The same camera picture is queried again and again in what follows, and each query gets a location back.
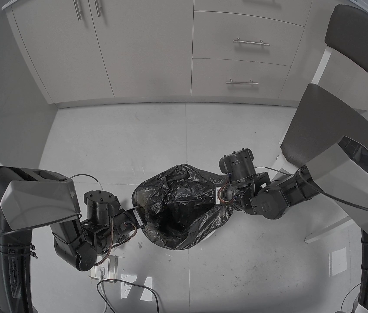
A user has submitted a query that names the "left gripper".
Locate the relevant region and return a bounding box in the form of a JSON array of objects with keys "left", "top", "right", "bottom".
[{"left": 125, "top": 207, "right": 148, "bottom": 231}]

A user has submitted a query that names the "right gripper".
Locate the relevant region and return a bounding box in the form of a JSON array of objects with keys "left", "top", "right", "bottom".
[{"left": 215, "top": 183, "right": 236, "bottom": 208}]

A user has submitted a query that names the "black plastic bag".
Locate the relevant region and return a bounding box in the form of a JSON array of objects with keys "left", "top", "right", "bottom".
[{"left": 132, "top": 163, "right": 235, "bottom": 251}]

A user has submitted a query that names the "white chair dark grey seat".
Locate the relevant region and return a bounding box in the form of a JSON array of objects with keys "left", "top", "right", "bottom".
[{"left": 280, "top": 5, "right": 368, "bottom": 244}]

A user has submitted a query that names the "white cabinet with drawers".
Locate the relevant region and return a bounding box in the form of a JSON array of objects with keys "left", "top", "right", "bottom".
[{"left": 1, "top": 0, "right": 367, "bottom": 110}]

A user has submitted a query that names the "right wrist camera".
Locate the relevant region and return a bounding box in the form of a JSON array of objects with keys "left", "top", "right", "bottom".
[{"left": 218, "top": 155, "right": 234, "bottom": 177}]

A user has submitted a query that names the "white cable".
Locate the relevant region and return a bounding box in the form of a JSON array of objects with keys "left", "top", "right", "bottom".
[{"left": 94, "top": 266, "right": 109, "bottom": 313}]

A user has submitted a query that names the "black cable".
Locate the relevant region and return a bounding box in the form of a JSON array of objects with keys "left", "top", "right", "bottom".
[
  {"left": 340, "top": 284, "right": 360, "bottom": 313},
  {"left": 255, "top": 165, "right": 368, "bottom": 217},
  {"left": 69, "top": 173, "right": 102, "bottom": 191},
  {"left": 97, "top": 279, "right": 160, "bottom": 313}
]

